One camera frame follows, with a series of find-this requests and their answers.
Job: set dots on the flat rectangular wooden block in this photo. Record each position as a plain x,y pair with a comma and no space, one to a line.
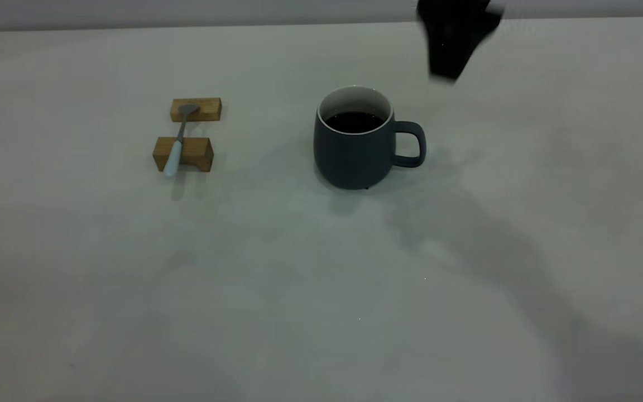
207,110

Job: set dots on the dark coffee liquid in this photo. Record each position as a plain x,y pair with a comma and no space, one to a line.
355,123

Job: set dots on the arched wooden block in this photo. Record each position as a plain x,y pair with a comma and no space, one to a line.
196,151

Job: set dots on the dark grey ceramic cup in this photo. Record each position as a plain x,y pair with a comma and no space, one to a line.
349,159

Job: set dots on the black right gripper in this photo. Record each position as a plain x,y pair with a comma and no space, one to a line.
455,17

